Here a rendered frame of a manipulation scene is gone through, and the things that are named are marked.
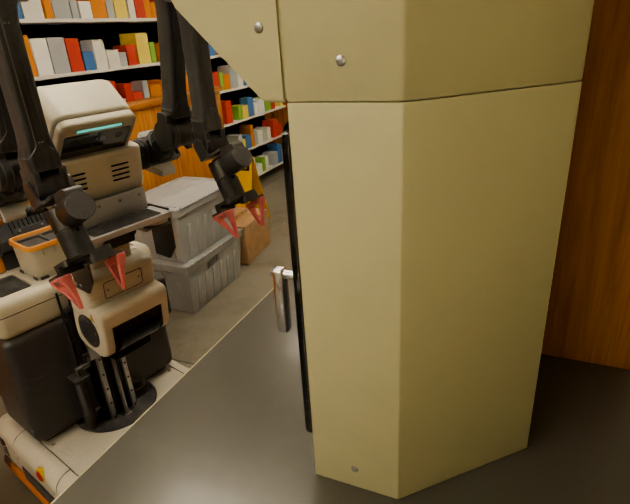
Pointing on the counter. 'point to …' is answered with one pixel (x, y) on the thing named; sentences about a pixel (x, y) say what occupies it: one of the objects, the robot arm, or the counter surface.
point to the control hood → (244, 40)
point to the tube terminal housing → (427, 222)
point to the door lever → (282, 297)
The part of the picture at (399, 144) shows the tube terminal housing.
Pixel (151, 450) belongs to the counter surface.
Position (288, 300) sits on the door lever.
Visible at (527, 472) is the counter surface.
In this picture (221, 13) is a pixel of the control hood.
